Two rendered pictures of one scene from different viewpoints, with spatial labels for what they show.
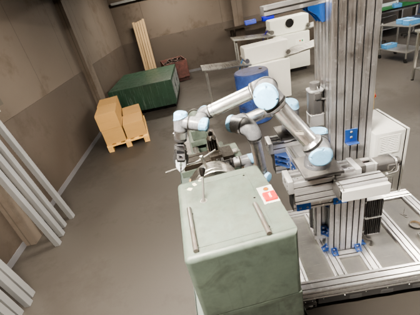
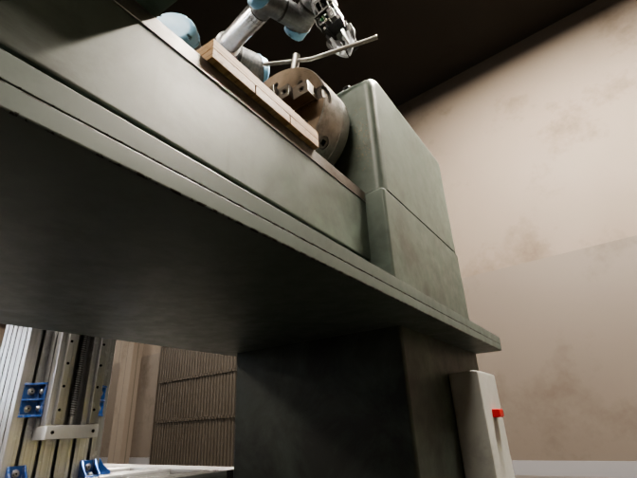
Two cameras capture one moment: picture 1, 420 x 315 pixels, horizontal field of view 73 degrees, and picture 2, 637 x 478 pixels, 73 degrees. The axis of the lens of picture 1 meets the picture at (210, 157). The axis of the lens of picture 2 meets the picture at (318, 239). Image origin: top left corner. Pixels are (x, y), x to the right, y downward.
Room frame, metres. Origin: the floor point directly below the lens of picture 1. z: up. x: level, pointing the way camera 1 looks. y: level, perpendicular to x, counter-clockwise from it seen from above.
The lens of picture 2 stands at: (2.24, 0.61, 0.33)
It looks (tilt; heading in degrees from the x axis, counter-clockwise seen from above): 24 degrees up; 215
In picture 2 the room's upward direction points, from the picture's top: 3 degrees counter-clockwise
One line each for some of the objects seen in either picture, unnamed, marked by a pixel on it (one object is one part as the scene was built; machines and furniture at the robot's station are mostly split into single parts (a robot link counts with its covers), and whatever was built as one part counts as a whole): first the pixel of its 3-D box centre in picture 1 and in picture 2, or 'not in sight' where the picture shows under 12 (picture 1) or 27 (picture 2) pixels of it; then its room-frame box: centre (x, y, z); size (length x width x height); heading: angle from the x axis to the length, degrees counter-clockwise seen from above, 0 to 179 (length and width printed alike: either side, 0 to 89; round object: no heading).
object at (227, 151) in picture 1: (207, 157); not in sight; (2.12, 0.02, 0.95); 0.43 x 0.18 x 0.04; 92
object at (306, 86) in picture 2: not in sight; (296, 97); (1.58, 0.10, 1.09); 0.12 x 0.11 x 0.05; 92
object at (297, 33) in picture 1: (288, 44); not in sight; (7.50, -2.61, 0.65); 2.81 x 0.68 x 1.29; 87
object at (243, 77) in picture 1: (254, 95); not in sight; (4.86, -1.01, 0.45); 0.60 x 0.60 x 0.90
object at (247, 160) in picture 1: (247, 159); not in sight; (1.73, -0.25, 1.08); 0.11 x 0.08 x 0.09; 91
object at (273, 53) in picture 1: (265, 72); not in sight; (5.68, -1.49, 0.57); 2.51 x 0.61 x 1.15; 90
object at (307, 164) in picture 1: (317, 156); not in sight; (1.37, -0.61, 1.21); 0.15 x 0.15 x 0.10
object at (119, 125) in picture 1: (123, 119); not in sight; (5.48, 1.50, 0.36); 1.22 x 0.87 x 0.72; 4
